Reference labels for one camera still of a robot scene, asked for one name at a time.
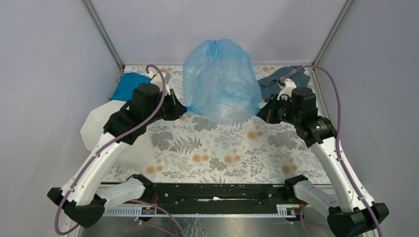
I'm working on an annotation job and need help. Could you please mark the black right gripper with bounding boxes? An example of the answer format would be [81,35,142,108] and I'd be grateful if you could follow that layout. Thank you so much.
[255,94,301,126]

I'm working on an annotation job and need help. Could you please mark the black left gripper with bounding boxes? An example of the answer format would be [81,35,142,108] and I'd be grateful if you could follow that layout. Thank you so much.
[144,88,188,125]

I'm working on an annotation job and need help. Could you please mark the blue plastic trash bag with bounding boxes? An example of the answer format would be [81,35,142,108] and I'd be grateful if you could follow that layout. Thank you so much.
[182,39,262,124]

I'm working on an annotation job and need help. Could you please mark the white trash bin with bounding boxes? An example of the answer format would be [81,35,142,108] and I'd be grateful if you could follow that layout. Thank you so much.
[81,100,155,170]

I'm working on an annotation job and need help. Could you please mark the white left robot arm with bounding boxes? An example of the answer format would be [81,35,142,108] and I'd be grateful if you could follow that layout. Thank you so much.
[47,83,187,228]

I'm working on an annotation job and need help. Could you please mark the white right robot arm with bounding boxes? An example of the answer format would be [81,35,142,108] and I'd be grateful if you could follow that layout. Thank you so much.
[257,87,389,237]

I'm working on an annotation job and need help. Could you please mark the grey-blue cloth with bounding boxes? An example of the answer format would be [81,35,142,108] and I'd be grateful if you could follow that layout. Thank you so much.
[258,66,310,101]

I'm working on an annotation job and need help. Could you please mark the floral table cloth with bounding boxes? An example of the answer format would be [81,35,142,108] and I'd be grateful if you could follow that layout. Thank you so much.
[101,64,331,185]

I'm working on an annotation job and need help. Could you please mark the bright blue cloth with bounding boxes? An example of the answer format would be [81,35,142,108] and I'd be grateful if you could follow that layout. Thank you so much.
[109,73,151,102]

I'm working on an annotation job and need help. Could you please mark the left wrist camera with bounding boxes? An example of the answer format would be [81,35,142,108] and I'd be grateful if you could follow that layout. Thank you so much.
[147,72,170,95]

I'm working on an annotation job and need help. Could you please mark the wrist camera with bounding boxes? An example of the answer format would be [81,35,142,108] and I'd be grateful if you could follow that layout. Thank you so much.
[277,79,296,101]
[147,72,170,95]

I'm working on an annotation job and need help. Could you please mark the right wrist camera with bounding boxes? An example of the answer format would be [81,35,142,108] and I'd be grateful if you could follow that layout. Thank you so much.
[277,79,296,101]

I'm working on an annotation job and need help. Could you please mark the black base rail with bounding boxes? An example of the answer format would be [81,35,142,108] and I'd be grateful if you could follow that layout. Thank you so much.
[128,183,305,214]

